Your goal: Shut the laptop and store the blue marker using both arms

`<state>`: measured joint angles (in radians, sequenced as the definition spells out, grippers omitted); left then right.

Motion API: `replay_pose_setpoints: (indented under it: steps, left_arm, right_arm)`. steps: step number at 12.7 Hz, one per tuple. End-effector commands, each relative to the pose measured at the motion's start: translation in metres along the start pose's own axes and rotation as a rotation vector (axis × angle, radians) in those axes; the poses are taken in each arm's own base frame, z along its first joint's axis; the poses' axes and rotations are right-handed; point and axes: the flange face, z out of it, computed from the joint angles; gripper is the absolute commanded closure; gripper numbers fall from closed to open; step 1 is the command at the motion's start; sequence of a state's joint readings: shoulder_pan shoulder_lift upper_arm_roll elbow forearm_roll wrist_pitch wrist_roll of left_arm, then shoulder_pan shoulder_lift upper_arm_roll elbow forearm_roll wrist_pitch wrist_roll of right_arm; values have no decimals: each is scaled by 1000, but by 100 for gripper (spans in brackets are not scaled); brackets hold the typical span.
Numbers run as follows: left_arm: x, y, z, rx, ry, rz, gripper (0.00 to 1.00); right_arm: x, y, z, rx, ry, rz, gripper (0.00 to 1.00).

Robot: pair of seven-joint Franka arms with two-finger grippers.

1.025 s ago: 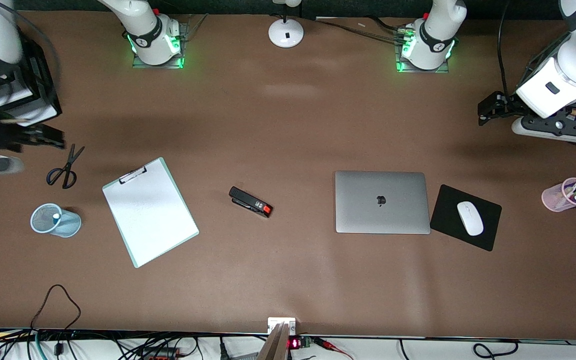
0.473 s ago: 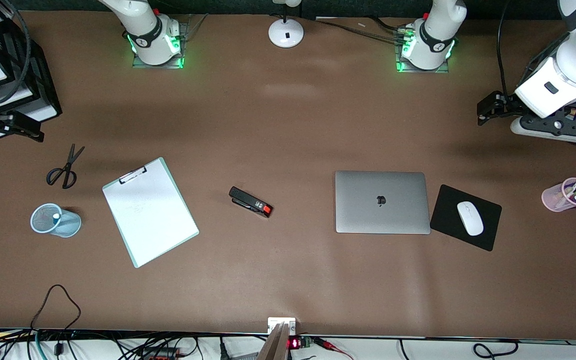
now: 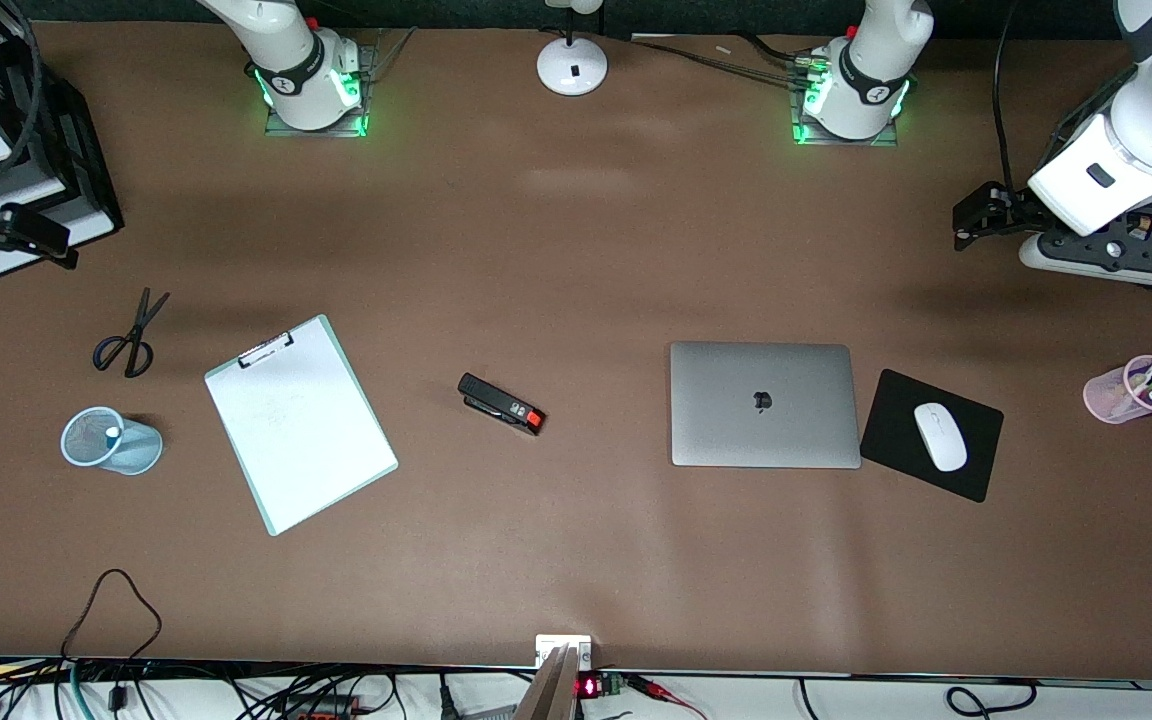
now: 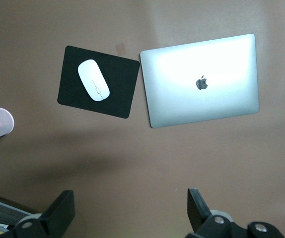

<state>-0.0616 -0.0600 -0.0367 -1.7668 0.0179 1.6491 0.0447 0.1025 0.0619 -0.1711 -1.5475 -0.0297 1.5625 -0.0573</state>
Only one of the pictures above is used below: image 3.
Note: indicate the silver laptop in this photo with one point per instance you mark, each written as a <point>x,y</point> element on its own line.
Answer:
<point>736,420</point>

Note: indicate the mint green clipboard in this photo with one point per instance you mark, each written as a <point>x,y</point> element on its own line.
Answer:
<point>266,515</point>

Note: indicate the pink translucent pen cup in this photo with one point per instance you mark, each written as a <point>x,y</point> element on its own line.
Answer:
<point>1106,400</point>

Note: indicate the black stacked paper tray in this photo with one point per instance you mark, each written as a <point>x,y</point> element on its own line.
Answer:
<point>86,170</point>

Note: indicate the black scissors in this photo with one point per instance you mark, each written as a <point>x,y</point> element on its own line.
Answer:
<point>139,330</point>

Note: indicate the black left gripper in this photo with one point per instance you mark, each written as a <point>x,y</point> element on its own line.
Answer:
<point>1018,208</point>

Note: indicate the circuit board red display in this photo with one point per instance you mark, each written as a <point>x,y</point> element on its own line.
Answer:
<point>601,686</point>

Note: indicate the white round-base stand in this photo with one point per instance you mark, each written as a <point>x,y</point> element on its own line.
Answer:
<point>572,68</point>

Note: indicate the white sheet with faint scribbles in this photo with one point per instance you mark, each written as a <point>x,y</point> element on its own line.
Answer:
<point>316,440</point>

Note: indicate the light blue mesh cup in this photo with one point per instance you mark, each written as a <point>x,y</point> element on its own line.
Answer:
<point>131,450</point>

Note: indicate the black mouse pad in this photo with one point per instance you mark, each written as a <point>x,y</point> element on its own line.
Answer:
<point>896,430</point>

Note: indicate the grey camera bracket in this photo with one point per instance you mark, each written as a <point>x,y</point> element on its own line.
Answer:
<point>551,690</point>

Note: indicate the black stapler red tip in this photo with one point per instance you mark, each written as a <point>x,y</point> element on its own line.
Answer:
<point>496,402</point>

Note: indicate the blue marker white cap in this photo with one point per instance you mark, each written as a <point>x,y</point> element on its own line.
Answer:
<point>113,433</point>

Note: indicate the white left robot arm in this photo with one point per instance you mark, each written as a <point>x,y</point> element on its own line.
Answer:
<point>876,60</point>

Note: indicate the white computer mouse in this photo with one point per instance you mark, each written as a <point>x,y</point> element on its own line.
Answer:
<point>940,437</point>

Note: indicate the white mount plate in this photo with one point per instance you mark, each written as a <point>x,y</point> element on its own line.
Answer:
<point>548,645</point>

